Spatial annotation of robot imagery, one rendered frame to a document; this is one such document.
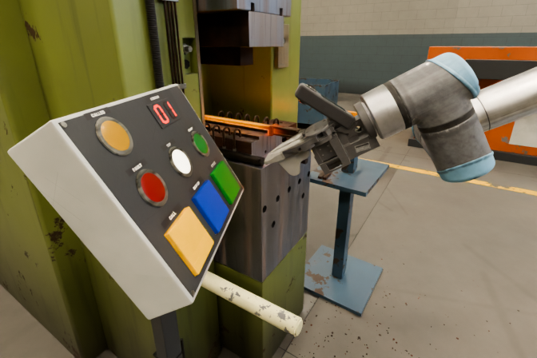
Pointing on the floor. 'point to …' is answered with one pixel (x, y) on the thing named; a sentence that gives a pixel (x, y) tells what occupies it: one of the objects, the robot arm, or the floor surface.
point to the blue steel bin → (328, 87)
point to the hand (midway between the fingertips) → (268, 157)
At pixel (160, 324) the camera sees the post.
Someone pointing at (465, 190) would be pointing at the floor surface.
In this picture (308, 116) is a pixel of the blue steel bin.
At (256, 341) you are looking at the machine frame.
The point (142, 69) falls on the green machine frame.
